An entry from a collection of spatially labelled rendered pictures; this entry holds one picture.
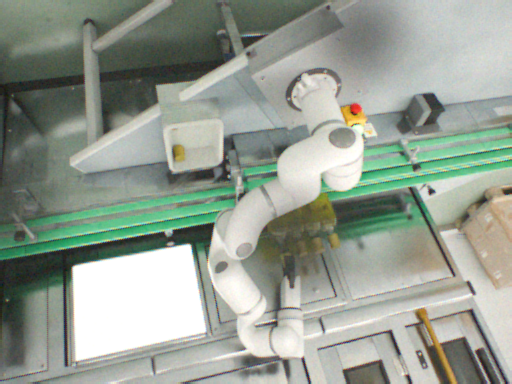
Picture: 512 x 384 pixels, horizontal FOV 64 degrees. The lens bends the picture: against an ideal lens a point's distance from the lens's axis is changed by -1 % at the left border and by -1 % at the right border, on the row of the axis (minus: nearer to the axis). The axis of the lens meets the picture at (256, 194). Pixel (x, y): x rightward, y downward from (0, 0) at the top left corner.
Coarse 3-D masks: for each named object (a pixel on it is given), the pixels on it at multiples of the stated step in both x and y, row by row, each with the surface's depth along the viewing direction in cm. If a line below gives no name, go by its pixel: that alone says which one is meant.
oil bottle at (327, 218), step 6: (324, 192) 144; (318, 198) 143; (324, 198) 143; (318, 204) 142; (324, 204) 142; (330, 204) 142; (318, 210) 141; (324, 210) 141; (330, 210) 141; (324, 216) 139; (330, 216) 140; (324, 222) 139; (330, 222) 139; (336, 222) 140; (324, 228) 139
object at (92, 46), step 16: (160, 0) 153; (176, 0) 152; (336, 0) 115; (144, 16) 155; (112, 32) 159; (128, 32) 159; (96, 48) 161; (96, 64) 159; (224, 64) 125; (96, 80) 154; (96, 96) 150; (96, 112) 145; (144, 112) 133; (96, 128) 141
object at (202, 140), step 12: (204, 120) 117; (216, 120) 118; (168, 132) 125; (180, 132) 129; (192, 132) 130; (204, 132) 132; (216, 132) 127; (168, 144) 121; (180, 144) 134; (192, 144) 135; (204, 144) 137; (216, 144) 132; (168, 156) 126; (192, 156) 136; (204, 156) 136; (216, 156) 136; (180, 168) 134; (192, 168) 135
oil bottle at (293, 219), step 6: (294, 210) 140; (288, 216) 139; (294, 216) 139; (300, 216) 139; (288, 222) 138; (294, 222) 138; (300, 222) 138; (288, 228) 137; (294, 228) 137; (300, 228) 137; (288, 234) 139; (294, 234) 137
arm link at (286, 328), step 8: (280, 320) 121; (288, 320) 119; (296, 320) 120; (272, 328) 114; (280, 328) 112; (288, 328) 111; (296, 328) 118; (272, 336) 111; (280, 336) 110; (288, 336) 109; (296, 336) 112; (272, 344) 110; (280, 344) 109; (288, 344) 109; (296, 344) 111; (280, 352) 110; (288, 352) 110; (296, 352) 113
